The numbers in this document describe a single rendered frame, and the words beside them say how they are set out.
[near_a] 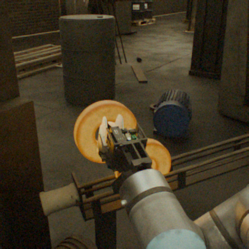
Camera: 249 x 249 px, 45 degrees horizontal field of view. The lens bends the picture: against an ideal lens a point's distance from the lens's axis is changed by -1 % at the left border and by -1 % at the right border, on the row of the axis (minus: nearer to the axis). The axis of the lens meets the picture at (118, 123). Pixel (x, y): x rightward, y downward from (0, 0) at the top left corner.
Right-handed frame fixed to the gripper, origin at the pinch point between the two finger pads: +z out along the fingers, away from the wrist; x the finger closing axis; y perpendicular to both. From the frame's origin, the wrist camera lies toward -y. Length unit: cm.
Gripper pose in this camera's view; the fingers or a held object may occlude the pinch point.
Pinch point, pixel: (106, 125)
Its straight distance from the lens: 72.3
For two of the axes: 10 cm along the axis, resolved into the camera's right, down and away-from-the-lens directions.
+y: 1.0, -7.7, -6.3
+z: -3.3, -6.2, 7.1
